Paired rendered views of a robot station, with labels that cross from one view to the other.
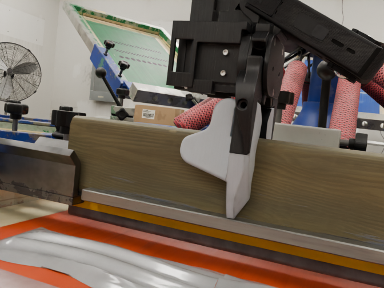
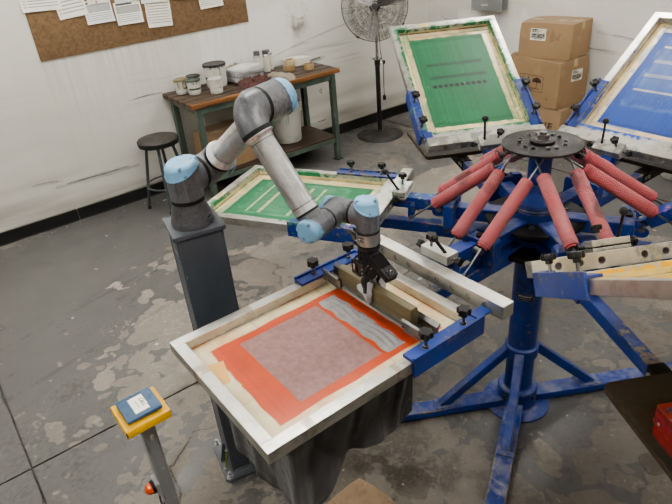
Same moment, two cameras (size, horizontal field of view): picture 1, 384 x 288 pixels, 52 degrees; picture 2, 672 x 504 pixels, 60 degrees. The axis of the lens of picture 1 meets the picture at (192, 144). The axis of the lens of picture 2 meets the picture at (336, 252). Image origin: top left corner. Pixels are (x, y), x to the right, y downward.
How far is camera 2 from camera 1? 1.68 m
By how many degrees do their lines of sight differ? 41
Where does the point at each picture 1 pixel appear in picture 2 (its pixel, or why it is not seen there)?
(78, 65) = not seen: outside the picture
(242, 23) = (362, 265)
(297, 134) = (434, 254)
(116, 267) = (342, 312)
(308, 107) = not seen: hidden behind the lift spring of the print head
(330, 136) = (444, 259)
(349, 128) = (489, 236)
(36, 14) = not seen: outside the picture
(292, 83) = (483, 192)
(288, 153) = (377, 292)
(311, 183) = (382, 300)
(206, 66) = (359, 270)
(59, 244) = (334, 304)
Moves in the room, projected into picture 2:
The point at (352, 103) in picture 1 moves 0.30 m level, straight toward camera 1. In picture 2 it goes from (502, 216) to (443, 246)
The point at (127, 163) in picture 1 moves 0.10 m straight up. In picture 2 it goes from (350, 283) to (348, 257)
